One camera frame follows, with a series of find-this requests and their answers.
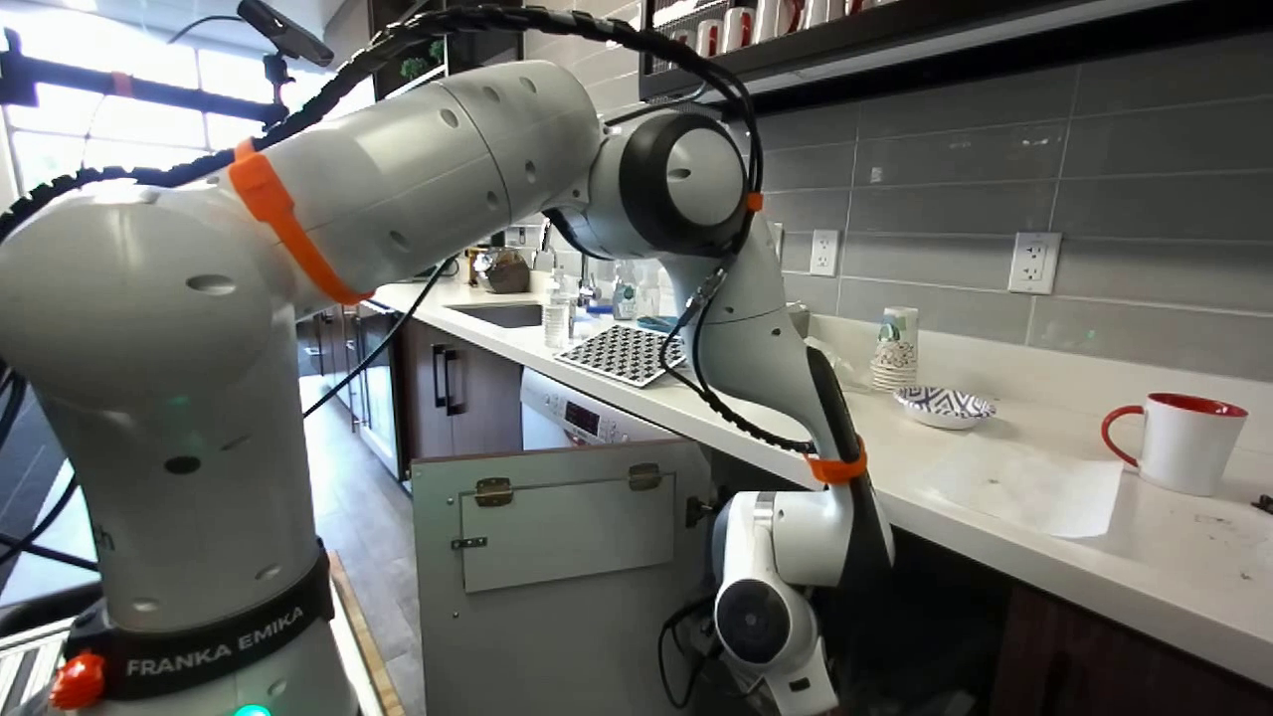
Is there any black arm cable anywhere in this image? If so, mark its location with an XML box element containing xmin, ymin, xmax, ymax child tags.
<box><xmin>0</xmin><ymin>0</ymin><xmax>878</xmax><ymax>712</ymax></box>

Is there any grey trash bin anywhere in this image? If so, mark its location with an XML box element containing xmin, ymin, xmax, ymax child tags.
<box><xmin>658</xmin><ymin>519</ymin><xmax>1018</xmax><ymax>716</ymax></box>

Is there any dark wall shelf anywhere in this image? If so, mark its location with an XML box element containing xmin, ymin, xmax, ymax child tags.
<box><xmin>642</xmin><ymin>0</ymin><xmax>1273</xmax><ymax>112</ymax></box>

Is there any white cabinet door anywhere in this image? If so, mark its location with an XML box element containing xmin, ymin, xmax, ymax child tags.
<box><xmin>406</xmin><ymin>436</ymin><xmax>719</xmax><ymax>716</ymax></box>

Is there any black white checkered mat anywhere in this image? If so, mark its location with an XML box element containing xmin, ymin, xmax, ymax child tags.
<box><xmin>553</xmin><ymin>321</ymin><xmax>692</xmax><ymax>395</ymax></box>

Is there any stainless dishwasher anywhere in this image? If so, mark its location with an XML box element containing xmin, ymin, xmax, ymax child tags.
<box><xmin>516</xmin><ymin>367</ymin><xmax>690</xmax><ymax>453</ymax></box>

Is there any small blue patterned plate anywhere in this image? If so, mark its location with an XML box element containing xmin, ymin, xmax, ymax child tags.
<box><xmin>892</xmin><ymin>383</ymin><xmax>1000</xmax><ymax>436</ymax></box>

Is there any clear plastic water bottle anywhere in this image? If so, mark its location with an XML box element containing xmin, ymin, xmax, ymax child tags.
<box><xmin>542</xmin><ymin>260</ymin><xmax>585</xmax><ymax>354</ymax></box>

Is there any black camera stand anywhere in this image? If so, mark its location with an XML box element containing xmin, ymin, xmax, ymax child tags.
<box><xmin>0</xmin><ymin>0</ymin><xmax>340</xmax><ymax>130</ymax></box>

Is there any glass coffee pot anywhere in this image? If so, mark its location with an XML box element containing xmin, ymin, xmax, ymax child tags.
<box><xmin>472</xmin><ymin>233</ymin><xmax>538</xmax><ymax>299</ymax></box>

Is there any white wall outlet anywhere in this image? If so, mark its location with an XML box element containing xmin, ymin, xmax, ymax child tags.
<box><xmin>805</xmin><ymin>226</ymin><xmax>843</xmax><ymax>282</ymax></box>
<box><xmin>1003</xmin><ymin>226</ymin><xmax>1068</xmax><ymax>299</ymax></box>

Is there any kitchen sink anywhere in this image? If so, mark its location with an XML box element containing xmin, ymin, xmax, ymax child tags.
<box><xmin>447</xmin><ymin>299</ymin><xmax>550</xmax><ymax>333</ymax></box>

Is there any dark cabinet with handle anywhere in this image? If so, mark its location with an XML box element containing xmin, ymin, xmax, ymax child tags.
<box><xmin>393</xmin><ymin>315</ymin><xmax>525</xmax><ymax>497</ymax></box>

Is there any red white shelf mug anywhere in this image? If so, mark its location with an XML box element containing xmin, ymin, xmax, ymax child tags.
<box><xmin>690</xmin><ymin>10</ymin><xmax>725</xmax><ymax>65</ymax></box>
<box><xmin>715</xmin><ymin>0</ymin><xmax>759</xmax><ymax>61</ymax></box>
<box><xmin>751</xmin><ymin>0</ymin><xmax>798</xmax><ymax>47</ymax></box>

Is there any small clear glass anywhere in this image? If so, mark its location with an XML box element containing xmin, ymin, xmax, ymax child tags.
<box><xmin>869</xmin><ymin>303</ymin><xmax>922</xmax><ymax>395</ymax></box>

